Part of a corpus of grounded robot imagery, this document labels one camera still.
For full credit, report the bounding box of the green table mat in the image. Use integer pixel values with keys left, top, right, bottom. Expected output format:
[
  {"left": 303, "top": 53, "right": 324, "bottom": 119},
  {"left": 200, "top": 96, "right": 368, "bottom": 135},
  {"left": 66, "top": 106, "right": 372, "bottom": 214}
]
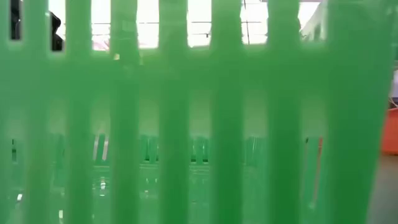
[{"left": 366, "top": 154, "right": 398, "bottom": 224}]

